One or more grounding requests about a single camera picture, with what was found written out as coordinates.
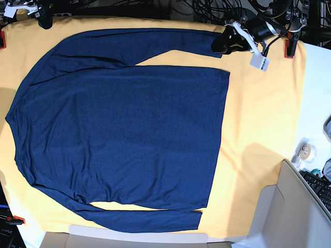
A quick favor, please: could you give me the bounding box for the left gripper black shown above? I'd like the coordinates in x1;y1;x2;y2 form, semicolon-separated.
211;22;252;55

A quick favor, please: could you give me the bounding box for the red clamp right top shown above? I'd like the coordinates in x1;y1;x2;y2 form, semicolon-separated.
284;32;299;59

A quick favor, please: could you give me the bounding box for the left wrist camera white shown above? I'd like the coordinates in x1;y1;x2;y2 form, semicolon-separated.
250;53;270;71

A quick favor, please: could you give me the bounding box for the clear tape dispenser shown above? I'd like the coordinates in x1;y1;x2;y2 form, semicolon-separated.
291;137;317;165

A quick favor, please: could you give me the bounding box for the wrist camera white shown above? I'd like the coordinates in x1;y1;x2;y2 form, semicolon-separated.
250;53;270;71
4;2;18;18

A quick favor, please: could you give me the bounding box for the yellow table cloth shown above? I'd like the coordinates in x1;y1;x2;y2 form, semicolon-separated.
1;18;307;239

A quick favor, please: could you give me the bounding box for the red clamp left top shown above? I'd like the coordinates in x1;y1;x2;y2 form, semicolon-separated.
0;31;6;50

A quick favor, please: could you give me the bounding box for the red clamp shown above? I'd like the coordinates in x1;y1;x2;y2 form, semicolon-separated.
5;216;25;225
0;31;6;50
284;32;299;59

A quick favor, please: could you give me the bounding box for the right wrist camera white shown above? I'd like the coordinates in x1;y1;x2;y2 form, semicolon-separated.
4;2;18;18

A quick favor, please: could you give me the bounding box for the black power strip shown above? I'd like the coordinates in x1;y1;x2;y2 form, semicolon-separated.
52;12;72;17

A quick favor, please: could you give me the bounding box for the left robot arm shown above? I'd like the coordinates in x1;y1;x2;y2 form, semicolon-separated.
211;1;309;58

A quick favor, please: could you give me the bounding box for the white cardboard box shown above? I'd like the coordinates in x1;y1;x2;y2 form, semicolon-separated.
40;160;330;247

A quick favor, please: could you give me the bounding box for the red clamp left bottom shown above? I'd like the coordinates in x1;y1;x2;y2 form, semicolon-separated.
5;216;25;225

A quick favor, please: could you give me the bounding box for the green tape roll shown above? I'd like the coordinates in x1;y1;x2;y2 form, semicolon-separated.
310;169;322;178

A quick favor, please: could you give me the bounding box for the dark blue long-sleeve shirt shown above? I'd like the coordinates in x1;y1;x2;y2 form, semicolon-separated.
6;28;230;233

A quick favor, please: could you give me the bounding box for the black keyboard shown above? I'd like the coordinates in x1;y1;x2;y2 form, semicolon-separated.
300;171;330;212

